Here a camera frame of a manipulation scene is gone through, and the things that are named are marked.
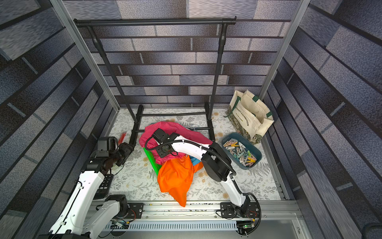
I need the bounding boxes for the black calculator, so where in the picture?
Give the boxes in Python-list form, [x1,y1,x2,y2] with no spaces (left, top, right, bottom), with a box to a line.
[94,174,114,200]

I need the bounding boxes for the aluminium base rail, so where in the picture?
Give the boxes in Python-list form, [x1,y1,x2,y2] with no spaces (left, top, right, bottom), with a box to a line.
[56,201,305,232]

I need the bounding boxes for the orange t-shirt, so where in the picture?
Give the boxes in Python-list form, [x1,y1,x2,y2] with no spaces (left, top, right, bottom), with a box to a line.
[157,155,204,207]

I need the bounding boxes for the floral table cloth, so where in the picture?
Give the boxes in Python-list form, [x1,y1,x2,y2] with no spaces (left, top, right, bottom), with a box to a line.
[109,108,281,201]

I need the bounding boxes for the black clothes rack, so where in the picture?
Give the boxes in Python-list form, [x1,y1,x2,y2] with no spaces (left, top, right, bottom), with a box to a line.
[74,18,236,139]

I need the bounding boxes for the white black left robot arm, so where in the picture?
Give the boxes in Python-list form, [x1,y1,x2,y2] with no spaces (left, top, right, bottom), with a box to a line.
[38,137,134,239]

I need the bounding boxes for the red pen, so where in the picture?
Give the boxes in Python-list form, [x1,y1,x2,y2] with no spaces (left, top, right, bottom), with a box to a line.
[118,132,126,144]

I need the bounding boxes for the blue t-shirt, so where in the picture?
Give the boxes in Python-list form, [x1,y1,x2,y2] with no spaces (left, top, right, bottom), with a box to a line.
[190,156,201,166]

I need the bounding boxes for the cream canvas tote bag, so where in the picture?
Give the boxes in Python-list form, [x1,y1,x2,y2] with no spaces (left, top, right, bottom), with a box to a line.
[226,90,274,144]

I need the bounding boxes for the teal clothespin tray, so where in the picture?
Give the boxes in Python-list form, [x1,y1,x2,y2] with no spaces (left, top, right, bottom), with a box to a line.
[220,132,262,170]

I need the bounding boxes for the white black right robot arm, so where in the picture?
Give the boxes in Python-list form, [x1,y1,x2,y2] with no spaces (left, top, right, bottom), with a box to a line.
[144,128,262,220]

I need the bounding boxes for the pink t-shirt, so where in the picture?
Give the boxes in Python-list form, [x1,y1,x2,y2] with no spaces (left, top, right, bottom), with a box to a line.
[139,121,212,165]

